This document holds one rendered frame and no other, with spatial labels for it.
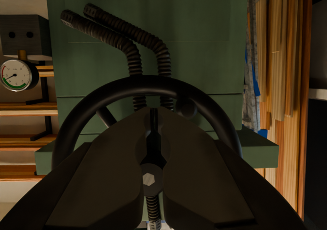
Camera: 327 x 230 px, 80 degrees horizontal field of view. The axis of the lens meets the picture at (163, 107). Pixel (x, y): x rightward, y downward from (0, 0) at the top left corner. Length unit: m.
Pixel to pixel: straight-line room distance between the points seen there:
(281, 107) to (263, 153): 1.33
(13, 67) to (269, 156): 0.60
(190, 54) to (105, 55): 0.19
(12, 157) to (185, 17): 3.83
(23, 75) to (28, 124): 3.29
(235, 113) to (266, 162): 0.15
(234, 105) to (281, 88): 1.37
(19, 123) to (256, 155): 3.60
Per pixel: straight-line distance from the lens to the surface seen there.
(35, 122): 3.69
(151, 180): 0.30
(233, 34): 0.50
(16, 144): 3.33
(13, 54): 0.52
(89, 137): 0.51
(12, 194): 4.38
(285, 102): 1.88
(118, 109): 0.47
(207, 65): 0.47
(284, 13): 1.90
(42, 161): 0.57
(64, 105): 0.51
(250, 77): 1.31
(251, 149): 0.54
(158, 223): 0.45
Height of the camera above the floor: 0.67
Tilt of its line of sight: 9 degrees up
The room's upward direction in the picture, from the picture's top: 179 degrees clockwise
